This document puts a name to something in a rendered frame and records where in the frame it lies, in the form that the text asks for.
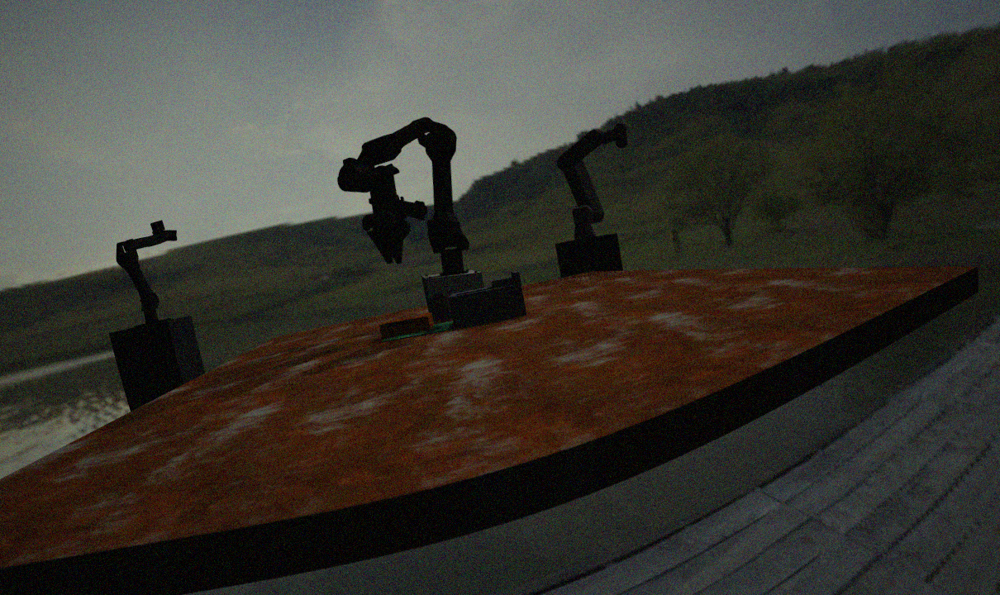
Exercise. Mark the orange l-shaped part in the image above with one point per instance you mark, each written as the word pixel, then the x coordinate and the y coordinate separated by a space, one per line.
pixel 405 326

